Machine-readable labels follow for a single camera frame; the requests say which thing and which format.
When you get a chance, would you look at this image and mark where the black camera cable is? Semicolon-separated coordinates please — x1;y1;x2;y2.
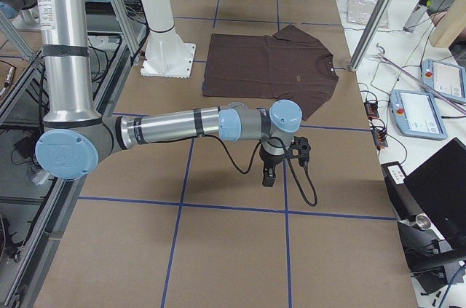
203;134;318;208

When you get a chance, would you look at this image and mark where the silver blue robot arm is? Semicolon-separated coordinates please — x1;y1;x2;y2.
1;0;39;26
35;0;309;186

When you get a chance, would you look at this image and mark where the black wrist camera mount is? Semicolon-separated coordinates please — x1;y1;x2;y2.
288;136;311;168

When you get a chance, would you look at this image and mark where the black monitor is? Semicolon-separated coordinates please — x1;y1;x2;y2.
404;138;465;248

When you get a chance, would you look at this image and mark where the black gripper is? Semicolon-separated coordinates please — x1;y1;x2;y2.
259;139;287;187

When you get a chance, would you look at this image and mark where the aluminium frame post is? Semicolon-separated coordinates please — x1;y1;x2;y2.
349;0;392;72

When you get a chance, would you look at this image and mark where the near blue teach pendant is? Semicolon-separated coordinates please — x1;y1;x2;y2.
390;90;448;141

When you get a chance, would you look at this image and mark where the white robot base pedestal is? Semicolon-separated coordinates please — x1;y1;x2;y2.
141;0;196;79

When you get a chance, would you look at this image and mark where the clear plastic bag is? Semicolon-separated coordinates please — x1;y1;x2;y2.
347;0;377;25

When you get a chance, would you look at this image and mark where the white reacher grabber tool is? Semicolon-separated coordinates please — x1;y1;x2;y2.
371;42;466;114

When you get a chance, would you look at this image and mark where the blue teach pendant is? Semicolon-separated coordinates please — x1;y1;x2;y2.
422;59;465;104
390;90;448;141

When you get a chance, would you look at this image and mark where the black orange electronics board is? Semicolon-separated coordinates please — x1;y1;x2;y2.
363;100;388;151

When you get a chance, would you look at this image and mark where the aluminium frame rack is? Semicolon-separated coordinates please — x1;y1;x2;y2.
1;0;135;307

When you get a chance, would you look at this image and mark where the black box with label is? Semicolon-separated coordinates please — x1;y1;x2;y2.
381;162;423;221

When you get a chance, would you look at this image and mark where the far blue teach pendant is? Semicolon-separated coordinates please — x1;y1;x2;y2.
422;59;465;104

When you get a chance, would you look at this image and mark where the dark brown t-shirt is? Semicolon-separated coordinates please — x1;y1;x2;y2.
202;25;339;119

